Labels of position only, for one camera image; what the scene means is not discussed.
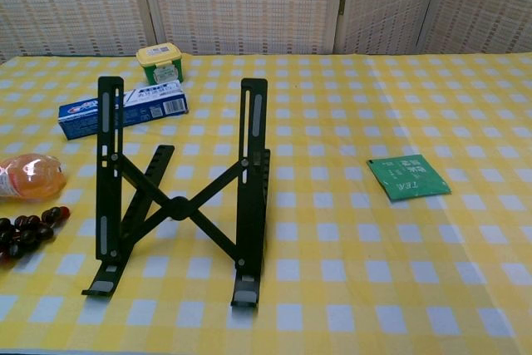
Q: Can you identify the black folding laptop stand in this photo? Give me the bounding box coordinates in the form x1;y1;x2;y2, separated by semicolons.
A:
81;76;272;309

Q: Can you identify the yellow checkered tablecloth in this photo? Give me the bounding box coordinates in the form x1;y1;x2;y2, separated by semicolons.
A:
0;53;532;355

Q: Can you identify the blue toothpaste box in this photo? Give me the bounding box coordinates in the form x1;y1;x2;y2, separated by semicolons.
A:
57;79;190;141

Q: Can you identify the green tea sachet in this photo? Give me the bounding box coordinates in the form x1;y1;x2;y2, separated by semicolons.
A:
367;154;452;202

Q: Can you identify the yellow green lidded container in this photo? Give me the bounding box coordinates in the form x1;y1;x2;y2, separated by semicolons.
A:
135;43;185;85

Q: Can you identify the orange drink bottle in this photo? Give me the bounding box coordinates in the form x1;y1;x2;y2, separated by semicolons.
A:
0;154;67;203

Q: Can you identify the dark red grape bunch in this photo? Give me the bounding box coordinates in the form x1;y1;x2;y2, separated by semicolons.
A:
0;205;71;267

